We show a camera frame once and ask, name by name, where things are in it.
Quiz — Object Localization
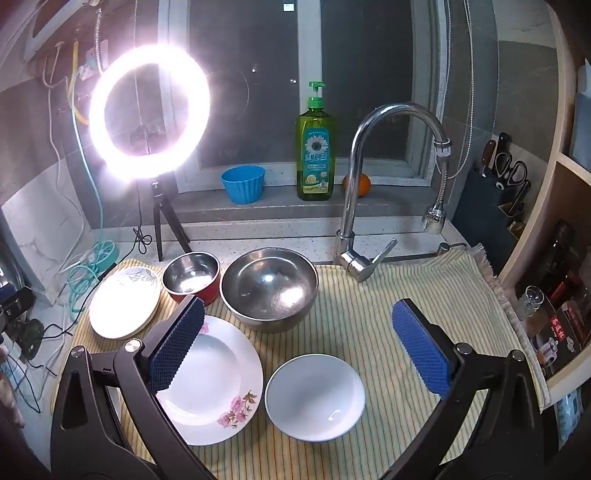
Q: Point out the dark knife block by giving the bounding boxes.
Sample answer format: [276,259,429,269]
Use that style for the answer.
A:
[451,166,532,273]

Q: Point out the large steel bowl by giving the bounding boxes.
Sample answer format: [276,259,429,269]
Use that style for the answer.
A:
[220,248,320,334]

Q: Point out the dark glass bottle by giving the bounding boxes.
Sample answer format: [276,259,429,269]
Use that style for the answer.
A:
[536,220,575,296]

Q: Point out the wooden shelf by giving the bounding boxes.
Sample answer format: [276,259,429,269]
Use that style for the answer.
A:
[496,0,591,402]

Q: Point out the black scissors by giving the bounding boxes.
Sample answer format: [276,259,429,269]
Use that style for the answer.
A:
[496,152,528,190]

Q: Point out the pink flower white plate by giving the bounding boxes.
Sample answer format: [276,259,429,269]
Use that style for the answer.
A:
[154,315,265,446]

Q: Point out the ring light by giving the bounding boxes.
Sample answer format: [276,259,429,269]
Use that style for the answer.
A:
[88,42,212,181]

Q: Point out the orange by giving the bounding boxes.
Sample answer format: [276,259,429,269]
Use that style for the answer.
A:
[342,173,371,197]

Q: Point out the small white bowl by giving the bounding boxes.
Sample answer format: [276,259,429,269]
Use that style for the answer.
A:
[264,354,366,443]

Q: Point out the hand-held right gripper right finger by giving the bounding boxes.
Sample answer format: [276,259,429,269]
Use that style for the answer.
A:
[379,299,544,480]

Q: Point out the grey leaf print plate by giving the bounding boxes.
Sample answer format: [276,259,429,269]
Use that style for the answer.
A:
[89,266,161,339]

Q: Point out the yellow striped cloth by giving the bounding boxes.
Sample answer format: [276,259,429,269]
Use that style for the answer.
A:
[55,242,552,480]

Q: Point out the brown handle knife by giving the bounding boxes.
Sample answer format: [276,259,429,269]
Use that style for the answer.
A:
[480,140,497,178]

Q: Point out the red steel bowl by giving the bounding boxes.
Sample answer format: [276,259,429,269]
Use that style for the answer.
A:
[161,252,221,306]

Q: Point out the dark green plastic device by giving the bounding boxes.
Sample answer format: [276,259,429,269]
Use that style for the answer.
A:
[9,318,45,361]

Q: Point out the teal cable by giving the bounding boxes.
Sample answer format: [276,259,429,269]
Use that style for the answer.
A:
[67,115,118,324]

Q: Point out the blue pleated cup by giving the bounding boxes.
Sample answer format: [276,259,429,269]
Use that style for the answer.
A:
[221,165,266,205]

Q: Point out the red printed box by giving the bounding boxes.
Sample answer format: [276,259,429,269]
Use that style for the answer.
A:
[526,295,591,377]

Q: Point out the white cable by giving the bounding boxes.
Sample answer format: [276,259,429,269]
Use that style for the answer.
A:
[44,41,93,287]

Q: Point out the black cable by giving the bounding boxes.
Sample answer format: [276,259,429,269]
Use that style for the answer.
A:
[131,185,153,252]

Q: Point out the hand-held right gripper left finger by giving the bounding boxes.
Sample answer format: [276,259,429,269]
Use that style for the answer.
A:
[50,295,219,480]

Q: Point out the green dish soap bottle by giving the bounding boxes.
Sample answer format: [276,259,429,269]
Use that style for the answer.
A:
[295,82,336,201]

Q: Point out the window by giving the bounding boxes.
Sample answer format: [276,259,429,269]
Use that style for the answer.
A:
[159,0,444,188]

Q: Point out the teal power strip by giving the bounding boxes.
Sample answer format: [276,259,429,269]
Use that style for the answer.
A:
[95,239,120,273]

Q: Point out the chrome faucet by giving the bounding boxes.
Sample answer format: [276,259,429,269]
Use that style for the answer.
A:
[333,104,451,283]

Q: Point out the yellow hose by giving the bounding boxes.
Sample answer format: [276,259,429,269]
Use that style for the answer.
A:
[68,41,90,126]

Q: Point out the light blue packet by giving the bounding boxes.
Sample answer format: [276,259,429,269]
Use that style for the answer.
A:
[554,388,585,439]

